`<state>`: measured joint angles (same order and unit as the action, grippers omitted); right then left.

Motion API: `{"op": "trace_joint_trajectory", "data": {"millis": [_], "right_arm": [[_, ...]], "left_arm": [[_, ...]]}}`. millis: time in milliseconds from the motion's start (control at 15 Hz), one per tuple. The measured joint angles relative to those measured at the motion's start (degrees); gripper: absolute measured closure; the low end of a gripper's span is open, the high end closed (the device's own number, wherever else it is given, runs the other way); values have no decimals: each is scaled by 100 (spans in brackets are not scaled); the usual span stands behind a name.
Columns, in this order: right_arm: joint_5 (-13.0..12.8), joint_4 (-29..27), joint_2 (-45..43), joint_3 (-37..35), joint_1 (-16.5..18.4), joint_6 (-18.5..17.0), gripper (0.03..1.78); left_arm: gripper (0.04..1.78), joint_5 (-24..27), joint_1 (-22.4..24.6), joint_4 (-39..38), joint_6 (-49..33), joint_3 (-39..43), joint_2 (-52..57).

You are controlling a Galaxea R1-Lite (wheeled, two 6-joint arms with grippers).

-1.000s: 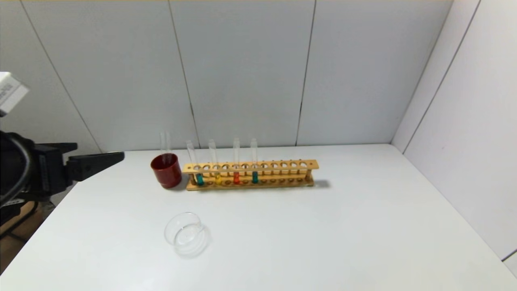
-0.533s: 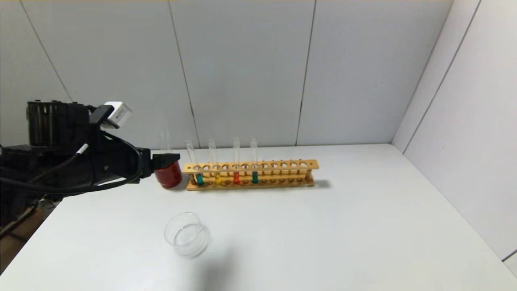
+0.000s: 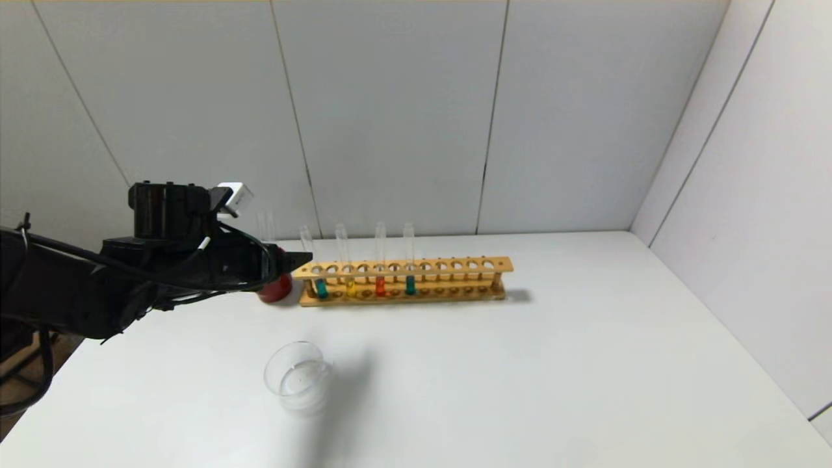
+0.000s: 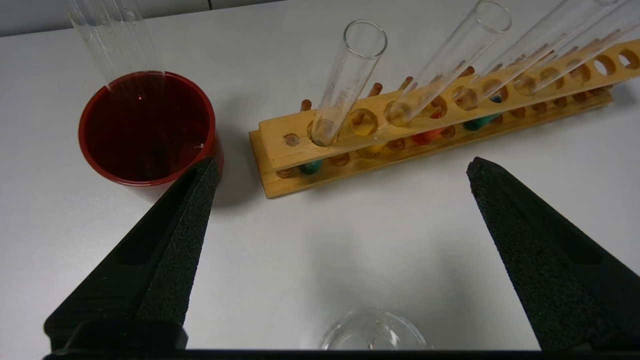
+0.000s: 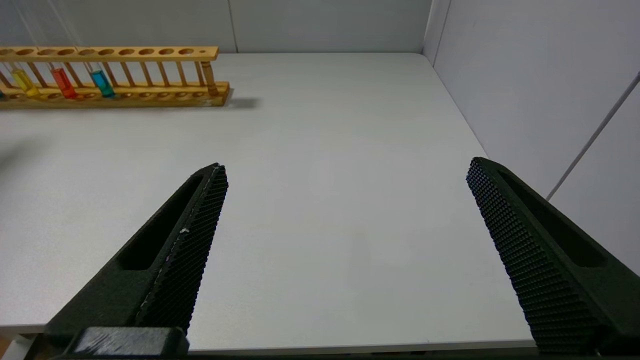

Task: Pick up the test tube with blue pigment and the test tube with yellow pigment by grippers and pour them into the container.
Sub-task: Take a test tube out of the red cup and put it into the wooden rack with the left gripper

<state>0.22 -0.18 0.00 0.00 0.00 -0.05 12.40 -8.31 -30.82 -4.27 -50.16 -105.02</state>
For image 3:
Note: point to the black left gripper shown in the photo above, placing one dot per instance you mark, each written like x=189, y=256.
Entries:
x=270, y=265

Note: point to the test tube with blue pigment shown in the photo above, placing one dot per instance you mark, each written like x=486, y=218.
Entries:
x=320, y=286

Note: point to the test tube with yellow pigment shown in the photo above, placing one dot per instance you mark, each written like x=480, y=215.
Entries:
x=350, y=286

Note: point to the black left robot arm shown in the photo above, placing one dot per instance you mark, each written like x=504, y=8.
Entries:
x=71, y=292

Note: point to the empty clear glass tube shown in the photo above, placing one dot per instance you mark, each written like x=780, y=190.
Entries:
x=271, y=227
x=261, y=227

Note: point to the test tube with red pigment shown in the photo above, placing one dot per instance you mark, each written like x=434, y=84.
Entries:
x=380, y=285

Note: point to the wooden test tube rack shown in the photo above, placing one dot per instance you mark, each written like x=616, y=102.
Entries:
x=403, y=291

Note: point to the test tube with teal pigment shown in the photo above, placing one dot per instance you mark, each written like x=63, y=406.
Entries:
x=409, y=283

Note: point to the red plastic cup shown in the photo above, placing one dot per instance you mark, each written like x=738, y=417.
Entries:
x=276, y=291

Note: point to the clear glass spouted dish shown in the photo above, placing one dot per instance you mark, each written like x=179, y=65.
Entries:
x=298, y=380

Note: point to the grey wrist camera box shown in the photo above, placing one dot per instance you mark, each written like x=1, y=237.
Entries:
x=235, y=198

